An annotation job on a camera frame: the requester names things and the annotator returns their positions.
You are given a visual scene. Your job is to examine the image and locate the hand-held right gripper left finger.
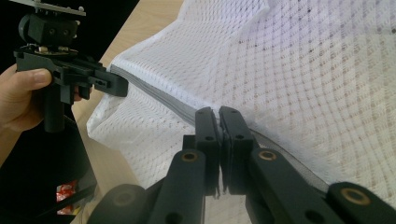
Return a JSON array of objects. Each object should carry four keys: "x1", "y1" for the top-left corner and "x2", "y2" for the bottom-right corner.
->
[{"x1": 182, "y1": 105, "x2": 223, "y2": 198}]

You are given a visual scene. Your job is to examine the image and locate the white mesh laundry bag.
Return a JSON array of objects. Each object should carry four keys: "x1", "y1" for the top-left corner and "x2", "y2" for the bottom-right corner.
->
[{"x1": 86, "y1": 0, "x2": 396, "y2": 224}]

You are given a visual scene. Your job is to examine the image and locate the red and white packet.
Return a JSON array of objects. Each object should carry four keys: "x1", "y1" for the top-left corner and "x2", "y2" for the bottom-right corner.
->
[{"x1": 55, "y1": 179, "x2": 79, "y2": 217}]

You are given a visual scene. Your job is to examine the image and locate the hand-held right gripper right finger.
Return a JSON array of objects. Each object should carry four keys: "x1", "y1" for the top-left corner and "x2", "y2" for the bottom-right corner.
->
[{"x1": 219, "y1": 105, "x2": 260, "y2": 196}]

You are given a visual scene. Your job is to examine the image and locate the black round bin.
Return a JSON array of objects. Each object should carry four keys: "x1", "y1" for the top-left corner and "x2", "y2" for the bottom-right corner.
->
[{"x1": 0, "y1": 115, "x2": 98, "y2": 224}]

